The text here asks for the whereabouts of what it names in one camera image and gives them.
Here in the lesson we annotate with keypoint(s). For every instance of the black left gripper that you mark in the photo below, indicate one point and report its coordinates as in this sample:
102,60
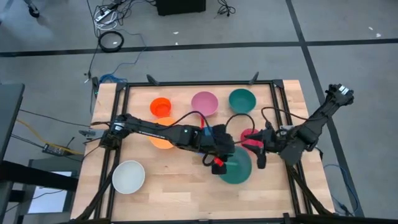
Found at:
217,140

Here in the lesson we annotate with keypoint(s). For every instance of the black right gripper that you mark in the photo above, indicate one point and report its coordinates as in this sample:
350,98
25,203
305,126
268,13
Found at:
280,141

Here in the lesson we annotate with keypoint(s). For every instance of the large green bowl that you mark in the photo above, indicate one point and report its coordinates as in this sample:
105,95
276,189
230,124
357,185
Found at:
239,169

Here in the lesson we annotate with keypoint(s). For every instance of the dark teal green bowl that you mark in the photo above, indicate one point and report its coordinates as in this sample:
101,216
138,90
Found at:
242,100

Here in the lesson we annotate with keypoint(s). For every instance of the light orange bowl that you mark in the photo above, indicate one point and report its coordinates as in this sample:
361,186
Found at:
160,142

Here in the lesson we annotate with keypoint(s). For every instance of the pink bowl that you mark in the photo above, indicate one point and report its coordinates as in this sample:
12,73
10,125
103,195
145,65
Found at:
204,102

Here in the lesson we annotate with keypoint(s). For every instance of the small orange-red bowl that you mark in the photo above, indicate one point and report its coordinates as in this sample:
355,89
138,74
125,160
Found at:
160,107

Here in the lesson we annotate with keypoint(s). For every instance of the white bowl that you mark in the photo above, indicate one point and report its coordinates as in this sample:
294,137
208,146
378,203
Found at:
128,177

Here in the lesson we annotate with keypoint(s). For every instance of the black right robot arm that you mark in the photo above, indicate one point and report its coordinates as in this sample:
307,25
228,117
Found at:
323,118

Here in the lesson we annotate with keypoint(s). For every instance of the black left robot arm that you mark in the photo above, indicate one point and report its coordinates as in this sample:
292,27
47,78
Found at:
155,130

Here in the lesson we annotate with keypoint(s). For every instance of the magenta cup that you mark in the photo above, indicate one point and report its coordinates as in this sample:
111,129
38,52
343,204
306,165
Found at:
248,133

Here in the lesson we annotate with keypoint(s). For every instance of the black box on floor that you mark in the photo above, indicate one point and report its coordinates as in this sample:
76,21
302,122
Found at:
180,7

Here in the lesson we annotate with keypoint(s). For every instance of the small black electronics box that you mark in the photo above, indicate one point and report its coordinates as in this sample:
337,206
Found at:
54,150

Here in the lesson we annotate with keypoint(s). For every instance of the white power strip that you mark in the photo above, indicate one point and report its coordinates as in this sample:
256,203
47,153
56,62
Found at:
104,15

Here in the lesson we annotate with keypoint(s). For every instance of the black side desk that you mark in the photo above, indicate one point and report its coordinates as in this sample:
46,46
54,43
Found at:
11,112

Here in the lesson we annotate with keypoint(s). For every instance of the black chair caster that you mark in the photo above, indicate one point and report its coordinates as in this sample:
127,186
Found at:
32,11

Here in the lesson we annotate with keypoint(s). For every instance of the black aluminium table frame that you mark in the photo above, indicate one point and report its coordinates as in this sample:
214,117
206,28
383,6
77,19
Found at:
202,83

